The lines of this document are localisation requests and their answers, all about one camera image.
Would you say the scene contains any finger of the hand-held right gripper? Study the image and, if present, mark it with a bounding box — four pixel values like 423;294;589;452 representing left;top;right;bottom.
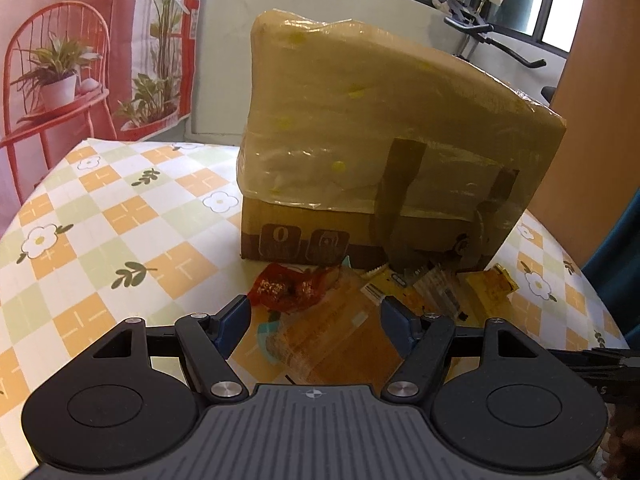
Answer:
546;348;627;375

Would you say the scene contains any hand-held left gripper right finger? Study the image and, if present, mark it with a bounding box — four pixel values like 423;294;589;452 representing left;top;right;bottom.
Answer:
380;296;548;405

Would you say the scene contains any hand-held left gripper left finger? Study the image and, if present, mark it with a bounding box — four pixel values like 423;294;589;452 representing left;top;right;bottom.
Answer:
90;294;252;405

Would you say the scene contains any plastic-lined cardboard box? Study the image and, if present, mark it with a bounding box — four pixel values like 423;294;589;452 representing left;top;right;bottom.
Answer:
235;7;568;278

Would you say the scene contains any yellow barcode snack packet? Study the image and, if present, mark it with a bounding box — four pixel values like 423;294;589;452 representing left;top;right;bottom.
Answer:
360;262;475;324

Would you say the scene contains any red foil candy wrapper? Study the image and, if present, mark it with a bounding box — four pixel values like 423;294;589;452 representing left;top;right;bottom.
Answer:
247;264;352;312

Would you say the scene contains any teal curtain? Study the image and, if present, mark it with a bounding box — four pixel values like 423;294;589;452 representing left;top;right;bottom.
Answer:
582;200;640;313

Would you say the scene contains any plain yellow snack packet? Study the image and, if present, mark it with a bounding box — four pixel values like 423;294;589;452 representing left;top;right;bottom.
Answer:
460;261;519;307

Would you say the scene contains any checkered floral tablecloth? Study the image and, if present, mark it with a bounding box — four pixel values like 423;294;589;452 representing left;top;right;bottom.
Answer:
0;137;632;466

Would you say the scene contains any wooden panel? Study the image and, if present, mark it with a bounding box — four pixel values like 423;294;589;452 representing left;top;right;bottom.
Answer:
525;0;640;273

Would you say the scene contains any black exercise bike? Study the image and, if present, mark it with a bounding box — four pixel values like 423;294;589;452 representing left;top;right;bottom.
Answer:
432;0;557;106

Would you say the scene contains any printed room backdrop cloth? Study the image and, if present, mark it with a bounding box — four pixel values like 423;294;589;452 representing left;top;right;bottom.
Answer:
0;0;207;211

